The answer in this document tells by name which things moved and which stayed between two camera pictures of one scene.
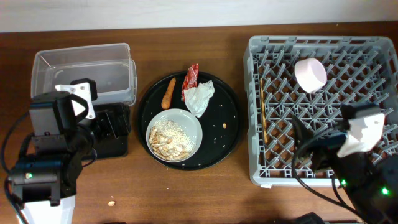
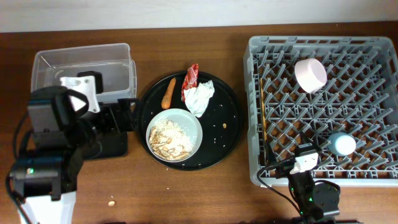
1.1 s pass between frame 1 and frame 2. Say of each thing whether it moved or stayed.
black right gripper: moved
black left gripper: moved
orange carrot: stayed
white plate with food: stayed
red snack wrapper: stayed
